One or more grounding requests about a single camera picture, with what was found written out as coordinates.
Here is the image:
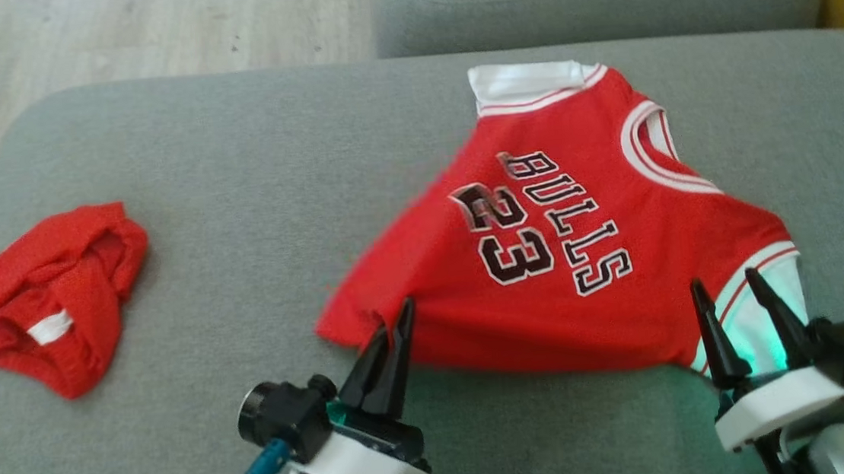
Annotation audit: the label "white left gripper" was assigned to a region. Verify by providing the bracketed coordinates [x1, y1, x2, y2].
[275, 296, 432, 474]

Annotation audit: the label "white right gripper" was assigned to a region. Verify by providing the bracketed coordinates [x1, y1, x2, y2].
[689, 259, 844, 457]

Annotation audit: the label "red Bulls basketball jersey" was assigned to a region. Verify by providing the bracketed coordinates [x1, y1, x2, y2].
[294, 39, 813, 415]

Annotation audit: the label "large grey fabric sofa seat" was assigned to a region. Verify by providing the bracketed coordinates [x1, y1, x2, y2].
[0, 18, 844, 474]

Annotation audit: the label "red shorts with white stripes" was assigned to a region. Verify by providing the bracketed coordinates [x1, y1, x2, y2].
[0, 200, 163, 406]

